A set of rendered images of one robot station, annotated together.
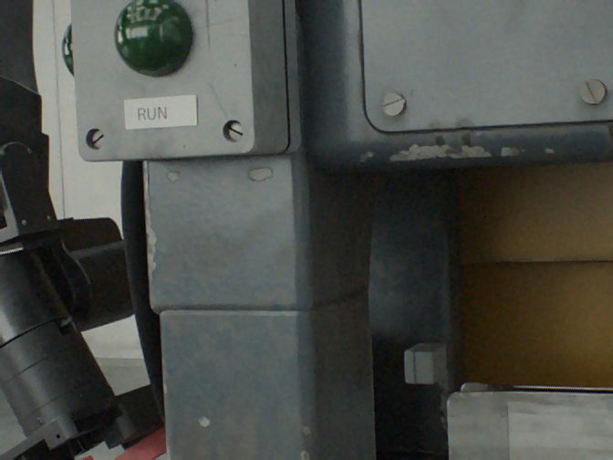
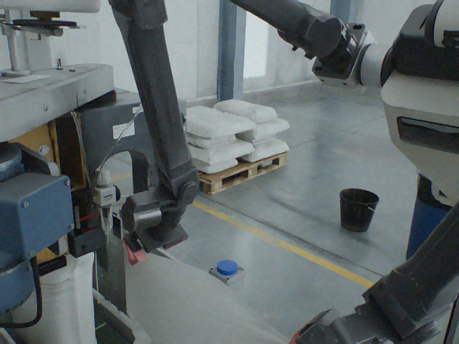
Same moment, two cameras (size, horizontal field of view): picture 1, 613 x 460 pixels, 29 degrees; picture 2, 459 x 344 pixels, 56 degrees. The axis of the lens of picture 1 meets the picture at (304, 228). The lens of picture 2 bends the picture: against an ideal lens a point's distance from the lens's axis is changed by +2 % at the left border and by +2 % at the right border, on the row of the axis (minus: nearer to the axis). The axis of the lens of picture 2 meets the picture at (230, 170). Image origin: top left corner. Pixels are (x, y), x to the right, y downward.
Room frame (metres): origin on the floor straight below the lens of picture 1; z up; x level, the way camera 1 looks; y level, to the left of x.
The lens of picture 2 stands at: (1.41, 0.56, 1.54)
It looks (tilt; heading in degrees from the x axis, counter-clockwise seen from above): 20 degrees down; 200
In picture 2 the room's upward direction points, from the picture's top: 2 degrees clockwise
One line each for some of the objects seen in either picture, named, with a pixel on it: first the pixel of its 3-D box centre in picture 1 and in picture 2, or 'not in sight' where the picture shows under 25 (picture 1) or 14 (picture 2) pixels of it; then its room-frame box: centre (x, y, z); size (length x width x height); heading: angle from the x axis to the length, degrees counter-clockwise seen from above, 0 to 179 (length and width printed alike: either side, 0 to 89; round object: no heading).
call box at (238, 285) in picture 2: not in sight; (227, 278); (0.42, 0.20, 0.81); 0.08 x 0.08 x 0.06; 68
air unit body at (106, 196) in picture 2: not in sight; (105, 201); (0.71, 0.02, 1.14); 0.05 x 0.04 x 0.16; 158
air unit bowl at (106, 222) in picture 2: not in sight; (105, 217); (0.72, 0.02, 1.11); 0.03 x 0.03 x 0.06
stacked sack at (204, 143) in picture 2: not in sight; (199, 133); (-2.18, -1.08, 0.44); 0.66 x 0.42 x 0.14; 62
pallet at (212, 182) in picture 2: not in sight; (222, 161); (-2.49, -0.96, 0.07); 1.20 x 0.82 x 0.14; 160
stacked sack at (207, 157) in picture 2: not in sight; (218, 149); (-2.14, -0.87, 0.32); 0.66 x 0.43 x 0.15; 160
